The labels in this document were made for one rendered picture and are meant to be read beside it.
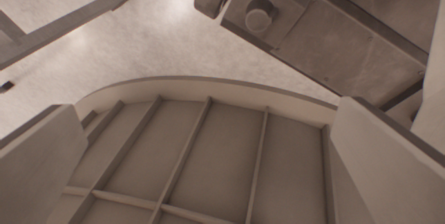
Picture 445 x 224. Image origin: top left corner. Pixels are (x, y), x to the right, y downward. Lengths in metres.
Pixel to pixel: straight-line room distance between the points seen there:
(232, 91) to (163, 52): 0.25
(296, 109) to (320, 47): 0.35
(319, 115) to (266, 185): 0.29
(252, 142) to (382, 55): 0.39
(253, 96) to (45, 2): 0.73
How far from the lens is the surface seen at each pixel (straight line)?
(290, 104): 0.74
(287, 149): 0.70
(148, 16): 0.74
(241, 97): 0.75
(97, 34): 0.90
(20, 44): 0.59
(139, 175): 0.67
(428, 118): 0.20
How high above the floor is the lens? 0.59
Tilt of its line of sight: 47 degrees down
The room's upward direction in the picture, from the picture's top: 158 degrees counter-clockwise
